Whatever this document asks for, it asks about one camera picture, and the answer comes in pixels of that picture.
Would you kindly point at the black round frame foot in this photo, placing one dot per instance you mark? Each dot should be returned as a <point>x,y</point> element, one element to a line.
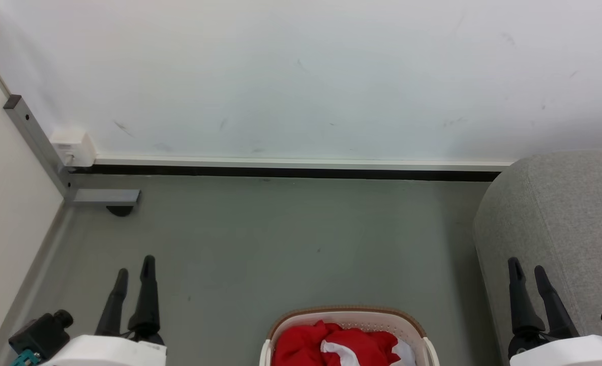
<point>120,210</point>

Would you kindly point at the white plastic corner box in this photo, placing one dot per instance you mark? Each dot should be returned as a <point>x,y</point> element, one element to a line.
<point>72,145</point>

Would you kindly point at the white laundry basket brown rim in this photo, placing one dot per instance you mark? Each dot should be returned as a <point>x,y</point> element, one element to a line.
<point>352,316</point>

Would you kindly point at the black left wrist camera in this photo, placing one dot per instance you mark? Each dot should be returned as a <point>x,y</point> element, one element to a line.
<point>41,334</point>

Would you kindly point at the red and white cloth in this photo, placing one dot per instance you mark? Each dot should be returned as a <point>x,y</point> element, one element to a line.
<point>306,345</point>

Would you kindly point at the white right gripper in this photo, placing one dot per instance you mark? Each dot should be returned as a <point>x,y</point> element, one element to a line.
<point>570,353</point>

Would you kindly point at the grey aluminium frame bar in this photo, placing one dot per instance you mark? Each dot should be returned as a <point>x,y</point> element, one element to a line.
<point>36,137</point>

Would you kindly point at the white wall baseboard strip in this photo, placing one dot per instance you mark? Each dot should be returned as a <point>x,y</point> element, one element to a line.
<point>301,163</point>

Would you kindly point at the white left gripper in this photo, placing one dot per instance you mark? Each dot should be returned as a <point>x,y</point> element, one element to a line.
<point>113,353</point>

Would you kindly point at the grey fabric sofa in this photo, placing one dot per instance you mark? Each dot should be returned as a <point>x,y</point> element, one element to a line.
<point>565,213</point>

